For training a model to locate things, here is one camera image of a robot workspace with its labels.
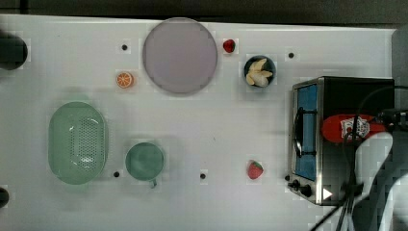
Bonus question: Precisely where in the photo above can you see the green oval colander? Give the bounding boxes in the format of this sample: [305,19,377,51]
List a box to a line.
[48,101,108,185]

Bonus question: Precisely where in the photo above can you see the black cylinder post lower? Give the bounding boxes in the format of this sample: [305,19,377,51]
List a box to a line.
[0,188,10,208]

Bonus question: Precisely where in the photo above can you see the red plush ketchup bottle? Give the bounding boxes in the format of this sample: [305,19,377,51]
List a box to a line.
[320,115,387,143]

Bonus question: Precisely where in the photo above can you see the peeled banana toy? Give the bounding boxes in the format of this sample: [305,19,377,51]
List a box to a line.
[245,59,273,88]

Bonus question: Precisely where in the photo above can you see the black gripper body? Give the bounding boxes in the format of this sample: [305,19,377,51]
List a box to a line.
[379,109,408,130]

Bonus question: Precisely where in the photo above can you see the small red strawberry toy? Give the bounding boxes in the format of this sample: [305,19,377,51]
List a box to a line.
[223,39,236,53]

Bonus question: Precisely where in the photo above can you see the orange slice toy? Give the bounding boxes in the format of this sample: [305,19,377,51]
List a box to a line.
[115,72,135,89]

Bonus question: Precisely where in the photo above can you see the green mug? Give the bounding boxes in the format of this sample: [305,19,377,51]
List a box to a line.
[125,142,165,189]

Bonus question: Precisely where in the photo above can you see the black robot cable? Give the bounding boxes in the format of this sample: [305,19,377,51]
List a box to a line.
[309,85,408,231]

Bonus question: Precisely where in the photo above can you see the lilac round plate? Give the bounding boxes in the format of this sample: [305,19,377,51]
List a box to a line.
[142,17,218,94]

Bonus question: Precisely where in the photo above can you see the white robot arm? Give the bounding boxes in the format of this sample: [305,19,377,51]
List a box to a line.
[352,110,408,231]

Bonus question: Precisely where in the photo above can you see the large pink strawberry toy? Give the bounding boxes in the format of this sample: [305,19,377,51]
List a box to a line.
[247,160,264,180]

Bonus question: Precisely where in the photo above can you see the black toaster oven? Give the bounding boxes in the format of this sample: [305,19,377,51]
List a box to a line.
[289,76,395,206]

